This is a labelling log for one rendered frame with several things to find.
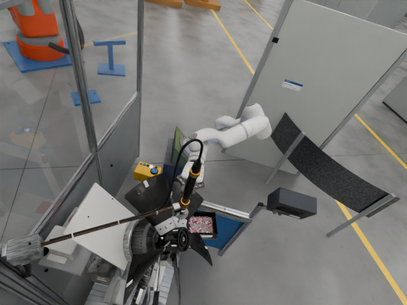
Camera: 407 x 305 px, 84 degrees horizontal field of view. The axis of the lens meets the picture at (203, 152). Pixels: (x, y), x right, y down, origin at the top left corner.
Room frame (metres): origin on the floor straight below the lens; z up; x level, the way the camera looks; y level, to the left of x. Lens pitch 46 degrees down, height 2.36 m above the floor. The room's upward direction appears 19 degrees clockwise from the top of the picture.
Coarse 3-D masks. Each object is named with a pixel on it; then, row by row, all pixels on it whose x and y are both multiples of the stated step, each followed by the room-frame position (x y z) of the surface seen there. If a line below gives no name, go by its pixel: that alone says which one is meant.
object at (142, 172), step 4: (148, 164) 0.95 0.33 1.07; (136, 168) 0.88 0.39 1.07; (140, 168) 0.89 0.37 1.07; (144, 168) 0.90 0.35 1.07; (148, 168) 0.92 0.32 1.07; (152, 168) 0.92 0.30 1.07; (160, 168) 0.95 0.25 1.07; (136, 172) 0.85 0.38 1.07; (140, 172) 0.86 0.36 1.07; (144, 172) 0.87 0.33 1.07; (148, 172) 0.88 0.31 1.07; (136, 176) 0.85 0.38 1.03; (140, 176) 0.85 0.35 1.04; (144, 176) 0.86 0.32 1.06; (148, 176) 0.86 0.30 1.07; (152, 176) 0.86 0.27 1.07; (140, 180) 0.85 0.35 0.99
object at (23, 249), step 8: (8, 240) 0.18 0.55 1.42; (16, 240) 0.19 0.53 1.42; (24, 240) 0.20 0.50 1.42; (32, 240) 0.20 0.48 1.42; (40, 240) 0.22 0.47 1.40; (8, 248) 0.16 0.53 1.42; (16, 248) 0.17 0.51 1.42; (24, 248) 0.17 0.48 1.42; (32, 248) 0.18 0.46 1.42; (40, 248) 0.19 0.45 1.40; (8, 256) 0.14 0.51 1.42; (16, 256) 0.14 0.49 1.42; (24, 256) 0.15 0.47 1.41; (32, 256) 0.16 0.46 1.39; (40, 256) 0.18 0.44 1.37; (16, 264) 0.13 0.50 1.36
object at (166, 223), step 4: (168, 220) 0.51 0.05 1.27; (172, 220) 0.52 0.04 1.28; (160, 224) 0.49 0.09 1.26; (164, 224) 0.49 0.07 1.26; (168, 224) 0.50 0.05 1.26; (172, 224) 0.51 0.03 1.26; (156, 228) 0.46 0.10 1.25; (160, 228) 0.47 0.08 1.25; (164, 228) 0.48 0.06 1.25; (168, 228) 0.49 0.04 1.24; (172, 228) 0.49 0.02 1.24; (160, 232) 0.46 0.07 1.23; (164, 232) 0.47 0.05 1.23
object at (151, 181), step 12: (144, 180) 0.59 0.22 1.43; (156, 180) 0.62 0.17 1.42; (132, 192) 0.52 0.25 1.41; (144, 192) 0.55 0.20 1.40; (156, 192) 0.57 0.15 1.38; (132, 204) 0.49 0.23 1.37; (144, 204) 0.51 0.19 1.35; (156, 204) 0.54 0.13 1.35; (168, 204) 0.56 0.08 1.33; (156, 216) 0.50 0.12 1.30; (168, 216) 0.52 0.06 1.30
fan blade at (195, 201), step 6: (174, 186) 0.77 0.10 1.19; (180, 186) 0.79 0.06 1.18; (174, 192) 0.73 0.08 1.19; (180, 192) 0.75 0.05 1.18; (174, 198) 0.69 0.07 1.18; (180, 198) 0.71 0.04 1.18; (192, 198) 0.74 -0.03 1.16; (198, 198) 0.77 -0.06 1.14; (192, 204) 0.71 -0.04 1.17; (198, 204) 0.73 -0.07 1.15; (192, 210) 0.67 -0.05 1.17
